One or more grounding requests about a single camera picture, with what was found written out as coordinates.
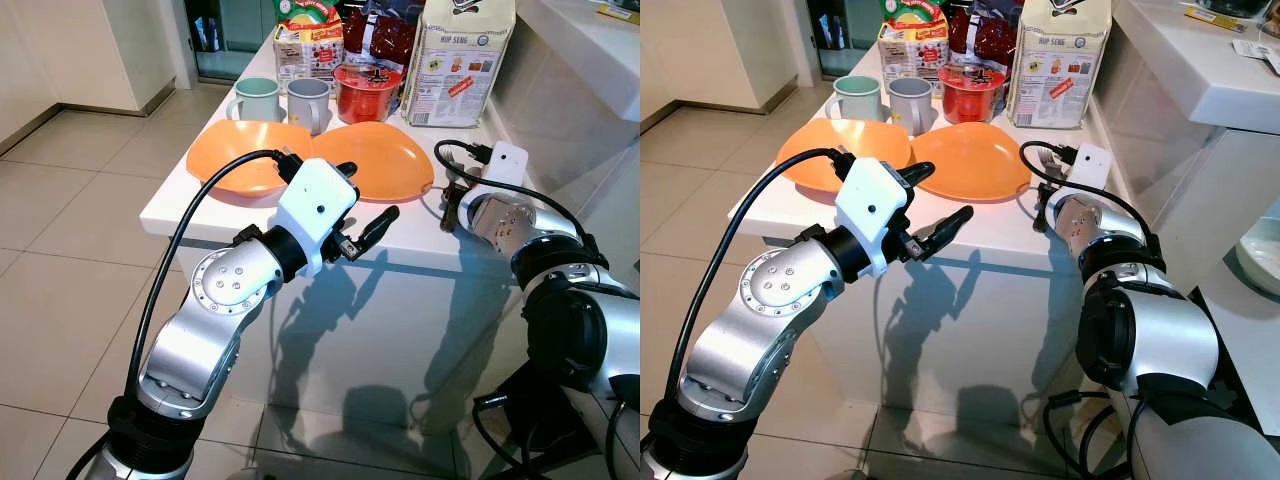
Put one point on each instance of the dark red snack bag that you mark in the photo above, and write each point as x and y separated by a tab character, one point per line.
990	38
385	38

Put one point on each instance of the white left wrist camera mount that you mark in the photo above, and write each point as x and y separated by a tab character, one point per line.
872	205
315	200

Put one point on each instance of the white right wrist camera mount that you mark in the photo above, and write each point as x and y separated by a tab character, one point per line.
1092	166
506	166

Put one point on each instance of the pale green mug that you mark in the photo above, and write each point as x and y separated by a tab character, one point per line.
858	98
258	100

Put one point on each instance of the grey mug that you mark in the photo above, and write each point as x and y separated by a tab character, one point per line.
910	105
308	105

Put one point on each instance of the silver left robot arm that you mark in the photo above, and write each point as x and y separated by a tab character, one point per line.
735	340
200	340

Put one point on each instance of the red lidded container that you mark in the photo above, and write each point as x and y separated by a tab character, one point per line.
367	95
970	95

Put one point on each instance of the yellow flat item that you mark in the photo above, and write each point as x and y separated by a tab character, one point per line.
620	13
1210	17

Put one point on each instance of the white paper slip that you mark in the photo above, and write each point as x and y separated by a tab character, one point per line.
1258	55

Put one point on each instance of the white bowl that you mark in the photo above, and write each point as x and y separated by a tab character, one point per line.
1262	255

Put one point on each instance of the glass door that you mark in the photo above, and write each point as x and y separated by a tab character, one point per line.
225	35
845	30

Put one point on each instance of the orange plastic plate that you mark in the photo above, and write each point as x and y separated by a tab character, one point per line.
390	165
815	150
235	155
975	162

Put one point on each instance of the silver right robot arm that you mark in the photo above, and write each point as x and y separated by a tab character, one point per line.
1140	320
575	320

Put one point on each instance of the white kitchen counter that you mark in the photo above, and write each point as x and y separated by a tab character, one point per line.
585	60
1190	75

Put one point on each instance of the white cracker bag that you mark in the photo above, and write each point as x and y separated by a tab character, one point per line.
1060	70
460	70

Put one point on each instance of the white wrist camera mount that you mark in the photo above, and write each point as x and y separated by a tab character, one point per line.
315	200
872	205
506	166
1092	166

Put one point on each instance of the orange printed snack package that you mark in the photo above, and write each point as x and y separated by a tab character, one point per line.
912	45
305	45

